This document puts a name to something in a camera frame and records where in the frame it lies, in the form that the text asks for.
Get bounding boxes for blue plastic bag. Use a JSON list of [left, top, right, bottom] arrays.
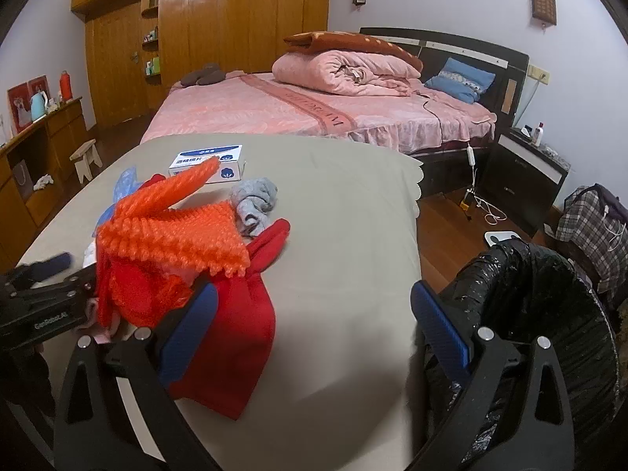
[[93, 166, 142, 236]]

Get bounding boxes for white bathroom scale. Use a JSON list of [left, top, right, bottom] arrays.
[[483, 231, 520, 249]]

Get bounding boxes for black bed headboard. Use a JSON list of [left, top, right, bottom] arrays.
[[360, 27, 529, 129]]

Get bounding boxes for folded pink quilt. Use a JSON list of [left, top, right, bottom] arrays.
[[272, 50, 420, 97]]

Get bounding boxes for pink covered bed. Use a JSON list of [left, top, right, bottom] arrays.
[[142, 73, 497, 154]]

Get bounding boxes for orange foam net large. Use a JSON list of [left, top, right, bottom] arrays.
[[96, 157, 250, 329]]

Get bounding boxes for grey sock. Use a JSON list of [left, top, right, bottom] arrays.
[[230, 177, 278, 237]]

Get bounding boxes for wooden sideboard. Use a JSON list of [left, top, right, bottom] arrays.
[[0, 99, 89, 272]]

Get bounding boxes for red thermos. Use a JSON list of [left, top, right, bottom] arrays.
[[60, 70, 73, 102]]

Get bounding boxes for grey table cloth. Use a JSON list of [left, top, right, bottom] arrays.
[[24, 134, 420, 470]]

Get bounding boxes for blue pillow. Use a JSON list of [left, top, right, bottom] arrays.
[[424, 57, 496, 104]]

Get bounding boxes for white lotion bottle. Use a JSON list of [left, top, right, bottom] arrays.
[[532, 122, 544, 147]]

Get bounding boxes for light blue kettle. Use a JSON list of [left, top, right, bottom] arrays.
[[30, 90, 48, 122]]

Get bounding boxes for wall power socket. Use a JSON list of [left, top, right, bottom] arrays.
[[527, 64, 550, 85]]

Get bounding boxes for white cable with switch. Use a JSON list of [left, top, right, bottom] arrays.
[[416, 89, 508, 227]]

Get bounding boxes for brown wall lamp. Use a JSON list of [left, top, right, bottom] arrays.
[[531, 0, 557, 26]]

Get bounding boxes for brown slippers on bed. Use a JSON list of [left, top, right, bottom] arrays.
[[180, 63, 226, 87]]

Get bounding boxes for brown folded blanket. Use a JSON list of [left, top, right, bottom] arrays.
[[283, 31, 424, 72]]

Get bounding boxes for red picture frames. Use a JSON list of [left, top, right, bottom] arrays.
[[7, 75, 50, 134]]

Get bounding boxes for plaid cloth on chair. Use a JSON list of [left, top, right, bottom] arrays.
[[556, 184, 627, 294]]

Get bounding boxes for small wooden stool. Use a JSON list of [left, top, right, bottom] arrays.
[[69, 139, 103, 185]]

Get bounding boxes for wooden wardrobe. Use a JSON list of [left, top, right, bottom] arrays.
[[70, 0, 329, 130]]

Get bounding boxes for white blue tissue box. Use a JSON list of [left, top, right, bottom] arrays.
[[167, 143, 247, 185]]

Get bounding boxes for black white nightstand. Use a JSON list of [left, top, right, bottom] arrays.
[[480, 129, 571, 237]]

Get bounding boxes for black lined trash bin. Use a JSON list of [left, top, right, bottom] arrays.
[[409, 239, 621, 470]]

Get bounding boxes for red cloth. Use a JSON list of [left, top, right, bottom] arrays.
[[168, 219, 290, 420]]

